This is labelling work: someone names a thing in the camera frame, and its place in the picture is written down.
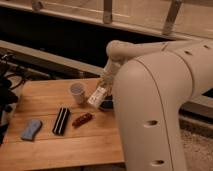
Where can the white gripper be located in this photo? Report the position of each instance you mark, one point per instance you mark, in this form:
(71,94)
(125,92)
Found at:
(102,90)

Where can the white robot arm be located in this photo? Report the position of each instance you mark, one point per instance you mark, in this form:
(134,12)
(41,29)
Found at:
(149,83)

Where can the dark ceramic bowl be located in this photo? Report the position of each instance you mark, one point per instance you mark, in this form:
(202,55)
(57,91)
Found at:
(107,104)

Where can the white paper cup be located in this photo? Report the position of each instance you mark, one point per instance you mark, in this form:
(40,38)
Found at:
(78,92)

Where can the red brown snack bar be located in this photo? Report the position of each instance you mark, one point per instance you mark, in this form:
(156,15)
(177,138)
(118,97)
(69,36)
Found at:
(82,120)

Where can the black striped rectangular box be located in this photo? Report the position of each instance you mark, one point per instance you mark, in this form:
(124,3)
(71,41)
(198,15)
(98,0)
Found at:
(61,121)

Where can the wooden railing frame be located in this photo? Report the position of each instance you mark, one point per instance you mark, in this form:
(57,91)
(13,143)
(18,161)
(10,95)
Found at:
(176,19)

